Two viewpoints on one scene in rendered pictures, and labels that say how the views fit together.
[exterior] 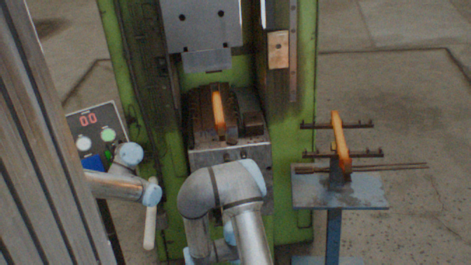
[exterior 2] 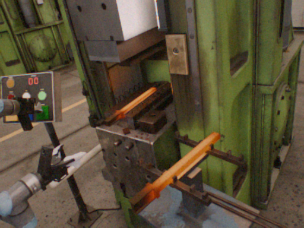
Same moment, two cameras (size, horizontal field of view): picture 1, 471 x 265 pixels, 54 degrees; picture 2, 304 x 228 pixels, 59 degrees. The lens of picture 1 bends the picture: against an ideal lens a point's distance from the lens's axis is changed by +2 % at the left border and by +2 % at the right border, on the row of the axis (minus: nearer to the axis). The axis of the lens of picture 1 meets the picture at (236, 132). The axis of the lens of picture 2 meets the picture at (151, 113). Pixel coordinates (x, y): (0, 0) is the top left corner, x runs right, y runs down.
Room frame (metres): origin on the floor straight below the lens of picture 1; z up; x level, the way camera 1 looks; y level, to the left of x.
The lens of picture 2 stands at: (0.91, -0.87, 1.61)
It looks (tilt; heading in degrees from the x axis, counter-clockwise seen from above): 28 degrees down; 43
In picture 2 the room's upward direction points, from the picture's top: 10 degrees counter-clockwise
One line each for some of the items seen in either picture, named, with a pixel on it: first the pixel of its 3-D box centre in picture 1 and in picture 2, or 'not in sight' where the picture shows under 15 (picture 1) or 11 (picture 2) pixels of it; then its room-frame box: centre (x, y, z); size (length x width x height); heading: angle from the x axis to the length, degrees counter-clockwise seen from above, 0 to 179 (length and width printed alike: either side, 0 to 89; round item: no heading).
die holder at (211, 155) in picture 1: (228, 151); (158, 141); (1.92, 0.05, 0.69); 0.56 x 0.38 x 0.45; 3
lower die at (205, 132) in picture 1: (212, 109); (142, 101); (1.91, 0.10, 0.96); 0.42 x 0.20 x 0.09; 3
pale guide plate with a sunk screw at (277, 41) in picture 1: (277, 50); (177, 54); (1.84, -0.22, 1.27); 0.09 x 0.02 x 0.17; 93
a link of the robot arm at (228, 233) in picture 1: (234, 227); (12, 198); (1.09, 0.03, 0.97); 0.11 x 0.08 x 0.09; 3
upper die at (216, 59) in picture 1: (204, 41); (130, 38); (1.91, 0.10, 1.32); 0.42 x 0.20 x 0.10; 3
